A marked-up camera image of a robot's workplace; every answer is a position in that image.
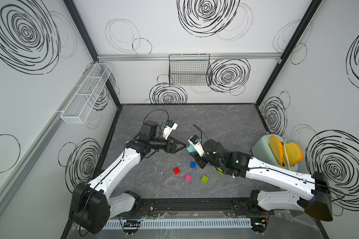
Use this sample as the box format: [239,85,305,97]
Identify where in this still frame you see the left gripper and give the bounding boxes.
[149,134,185,154]

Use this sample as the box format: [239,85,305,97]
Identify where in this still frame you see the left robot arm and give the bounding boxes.
[68,120,186,234]

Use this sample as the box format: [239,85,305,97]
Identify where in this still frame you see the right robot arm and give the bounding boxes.
[187,137,333,222]

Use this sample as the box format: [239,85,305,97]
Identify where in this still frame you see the small green lego brick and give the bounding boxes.
[201,175,209,183]

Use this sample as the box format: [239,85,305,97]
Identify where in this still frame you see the long green lego brick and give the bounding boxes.
[214,167,224,175]

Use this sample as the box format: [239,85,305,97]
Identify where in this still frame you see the pink square lego brick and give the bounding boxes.
[185,174,192,182]

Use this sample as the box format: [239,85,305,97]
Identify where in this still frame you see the small red lego brick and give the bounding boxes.
[173,167,180,175]

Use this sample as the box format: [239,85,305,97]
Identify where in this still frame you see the mint green toaster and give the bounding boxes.
[251,134,299,172]

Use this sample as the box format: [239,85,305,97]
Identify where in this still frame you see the left toast slice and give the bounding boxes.
[269,136,285,166]

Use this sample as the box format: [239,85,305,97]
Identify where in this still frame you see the toast slice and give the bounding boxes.
[269,136,285,166]
[284,142,303,167]

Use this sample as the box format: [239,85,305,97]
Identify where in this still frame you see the right toast slice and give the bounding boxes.
[284,142,303,167]

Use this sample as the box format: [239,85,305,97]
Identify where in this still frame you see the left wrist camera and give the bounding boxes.
[162,120,178,140]

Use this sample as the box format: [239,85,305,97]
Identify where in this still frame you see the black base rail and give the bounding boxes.
[119,197,313,217]

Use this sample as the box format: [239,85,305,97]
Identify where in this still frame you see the grey slotted cable duct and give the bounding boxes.
[103,218,252,230]

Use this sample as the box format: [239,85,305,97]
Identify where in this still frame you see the black wire basket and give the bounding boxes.
[169,54,212,86]

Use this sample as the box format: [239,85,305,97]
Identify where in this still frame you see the white toaster cable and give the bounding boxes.
[282,143,291,168]

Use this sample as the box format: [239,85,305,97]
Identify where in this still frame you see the white wire shelf basket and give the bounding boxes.
[60,63,112,124]

